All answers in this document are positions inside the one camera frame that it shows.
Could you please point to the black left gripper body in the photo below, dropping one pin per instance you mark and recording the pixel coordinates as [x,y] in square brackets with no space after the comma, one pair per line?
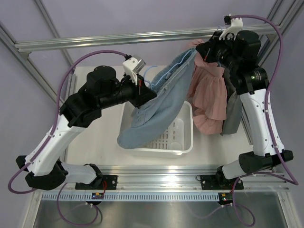
[133,92]

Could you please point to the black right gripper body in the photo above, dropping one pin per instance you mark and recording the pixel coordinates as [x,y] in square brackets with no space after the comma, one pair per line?
[221,50]

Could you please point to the blue denim skirt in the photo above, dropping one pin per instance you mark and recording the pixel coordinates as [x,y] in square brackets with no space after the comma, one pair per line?
[169,100]

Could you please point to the pink ruffled skirt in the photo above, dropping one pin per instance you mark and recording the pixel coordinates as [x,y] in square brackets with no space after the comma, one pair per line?
[208,96]

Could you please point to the grey pleated skirt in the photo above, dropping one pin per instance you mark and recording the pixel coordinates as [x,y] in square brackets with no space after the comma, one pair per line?
[233,109]

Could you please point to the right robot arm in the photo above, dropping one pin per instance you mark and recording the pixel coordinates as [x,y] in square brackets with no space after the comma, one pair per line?
[238,53]

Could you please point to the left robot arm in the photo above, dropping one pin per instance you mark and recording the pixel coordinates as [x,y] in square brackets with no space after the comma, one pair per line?
[102,90]

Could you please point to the white plastic basket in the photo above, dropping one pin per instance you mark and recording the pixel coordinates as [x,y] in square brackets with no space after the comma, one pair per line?
[169,138]

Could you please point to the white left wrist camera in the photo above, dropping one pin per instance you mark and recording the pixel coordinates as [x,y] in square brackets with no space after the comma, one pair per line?
[132,67]

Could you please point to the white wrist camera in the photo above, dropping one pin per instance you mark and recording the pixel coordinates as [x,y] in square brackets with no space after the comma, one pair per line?
[132,67]
[235,25]

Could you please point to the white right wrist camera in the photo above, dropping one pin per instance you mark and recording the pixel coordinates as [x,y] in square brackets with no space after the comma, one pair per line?
[235,25]

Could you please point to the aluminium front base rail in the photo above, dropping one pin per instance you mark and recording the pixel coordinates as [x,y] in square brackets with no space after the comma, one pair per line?
[180,178]

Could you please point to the white slotted cable duct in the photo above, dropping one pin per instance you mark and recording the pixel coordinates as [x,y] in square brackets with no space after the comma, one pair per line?
[133,196]

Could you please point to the aluminium hanging rail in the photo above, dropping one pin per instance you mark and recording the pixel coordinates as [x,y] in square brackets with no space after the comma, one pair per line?
[109,40]

